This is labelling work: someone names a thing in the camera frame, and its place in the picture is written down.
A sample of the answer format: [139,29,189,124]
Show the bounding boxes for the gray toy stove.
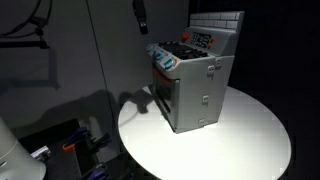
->
[145,10,245,135]

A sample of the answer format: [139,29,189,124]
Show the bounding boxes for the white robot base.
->
[0,116,47,180]

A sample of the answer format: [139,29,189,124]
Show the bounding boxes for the purple clamp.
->
[66,128,91,144]
[84,164,108,180]

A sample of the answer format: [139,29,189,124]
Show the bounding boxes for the orange clamp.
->
[61,143,76,153]

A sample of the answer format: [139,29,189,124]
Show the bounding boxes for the black storage box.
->
[18,118,122,180]

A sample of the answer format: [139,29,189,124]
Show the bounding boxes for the silver purple tool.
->
[30,145,52,162]

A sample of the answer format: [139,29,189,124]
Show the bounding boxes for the thin black hanging cable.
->
[85,0,118,141]

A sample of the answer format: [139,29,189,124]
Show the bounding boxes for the black camera on stand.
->
[29,16,48,28]

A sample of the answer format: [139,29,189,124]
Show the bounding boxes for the black stand camera cable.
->
[0,0,54,38]

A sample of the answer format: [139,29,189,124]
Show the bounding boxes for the black camera stand bar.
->
[0,39,51,50]

